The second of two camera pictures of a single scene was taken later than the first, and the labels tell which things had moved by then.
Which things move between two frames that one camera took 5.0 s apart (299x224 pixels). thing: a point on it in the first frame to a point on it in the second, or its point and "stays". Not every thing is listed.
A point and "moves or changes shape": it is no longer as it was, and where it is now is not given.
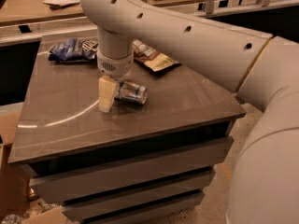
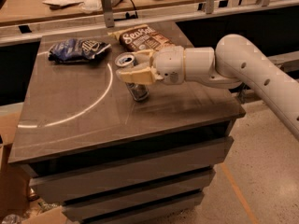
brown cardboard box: [14, 181] stays
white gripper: [114, 65] to [168, 63]
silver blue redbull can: [131, 91] moves or changes shape
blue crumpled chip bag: [72, 49] stays
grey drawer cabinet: [136, 160] stays
